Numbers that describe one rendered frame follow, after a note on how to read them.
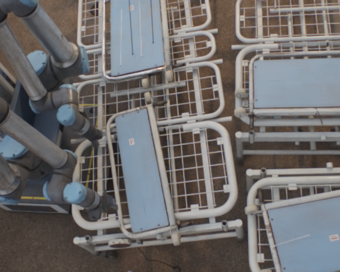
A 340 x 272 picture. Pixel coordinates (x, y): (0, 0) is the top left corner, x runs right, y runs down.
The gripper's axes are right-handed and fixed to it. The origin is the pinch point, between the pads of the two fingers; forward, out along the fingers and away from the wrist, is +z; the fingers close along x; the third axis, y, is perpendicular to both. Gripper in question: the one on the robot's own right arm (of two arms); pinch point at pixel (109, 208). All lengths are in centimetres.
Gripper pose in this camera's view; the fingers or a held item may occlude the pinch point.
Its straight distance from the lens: 216.2
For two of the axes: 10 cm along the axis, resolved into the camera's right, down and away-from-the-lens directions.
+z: 3.7, 3.7, 8.5
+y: -1.8, -8.7, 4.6
